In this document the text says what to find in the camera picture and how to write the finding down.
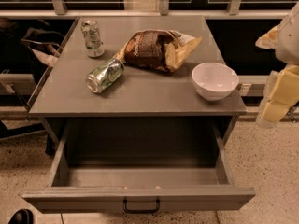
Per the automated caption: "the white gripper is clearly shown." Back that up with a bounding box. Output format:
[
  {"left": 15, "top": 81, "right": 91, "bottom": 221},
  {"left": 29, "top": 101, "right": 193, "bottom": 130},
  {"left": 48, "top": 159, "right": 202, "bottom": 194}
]
[{"left": 255, "top": 2, "right": 299, "bottom": 128}]

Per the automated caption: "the grey top drawer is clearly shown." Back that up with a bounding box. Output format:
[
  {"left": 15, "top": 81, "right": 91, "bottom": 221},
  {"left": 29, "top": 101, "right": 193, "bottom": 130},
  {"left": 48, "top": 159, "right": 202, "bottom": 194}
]
[{"left": 22, "top": 117, "right": 255, "bottom": 214}]

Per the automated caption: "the grey drawer cabinet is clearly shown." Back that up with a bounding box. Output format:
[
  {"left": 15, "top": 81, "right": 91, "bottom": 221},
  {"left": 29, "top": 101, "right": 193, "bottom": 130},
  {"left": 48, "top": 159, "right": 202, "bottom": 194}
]
[{"left": 28, "top": 15, "right": 248, "bottom": 147}]

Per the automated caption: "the white ceramic bowl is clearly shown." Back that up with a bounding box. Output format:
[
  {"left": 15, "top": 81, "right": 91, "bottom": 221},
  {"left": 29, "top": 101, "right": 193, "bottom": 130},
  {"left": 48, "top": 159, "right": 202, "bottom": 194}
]
[{"left": 192, "top": 63, "right": 239, "bottom": 101}]

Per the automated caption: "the brown chip bag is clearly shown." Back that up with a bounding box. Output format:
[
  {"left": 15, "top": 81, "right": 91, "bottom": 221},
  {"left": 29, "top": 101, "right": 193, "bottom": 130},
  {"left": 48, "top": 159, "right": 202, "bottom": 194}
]
[{"left": 114, "top": 29, "right": 202, "bottom": 73}]

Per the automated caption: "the upright crushed soda can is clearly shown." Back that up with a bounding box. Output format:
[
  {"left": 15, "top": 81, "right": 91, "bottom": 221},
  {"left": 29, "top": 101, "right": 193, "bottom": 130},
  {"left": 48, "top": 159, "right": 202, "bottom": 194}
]
[{"left": 81, "top": 20, "right": 105, "bottom": 58}]

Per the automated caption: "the metal window railing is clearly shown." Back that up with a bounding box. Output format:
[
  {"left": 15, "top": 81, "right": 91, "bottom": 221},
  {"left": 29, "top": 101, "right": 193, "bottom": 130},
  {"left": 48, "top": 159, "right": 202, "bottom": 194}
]
[{"left": 0, "top": 0, "right": 299, "bottom": 19}]

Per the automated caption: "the black shoe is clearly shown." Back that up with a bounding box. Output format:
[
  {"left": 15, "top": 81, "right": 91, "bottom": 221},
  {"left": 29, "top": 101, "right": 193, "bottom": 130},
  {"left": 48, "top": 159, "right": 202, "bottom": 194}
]
[{"left": 8, "top": 209, "right": 34, "bottom": 224}]

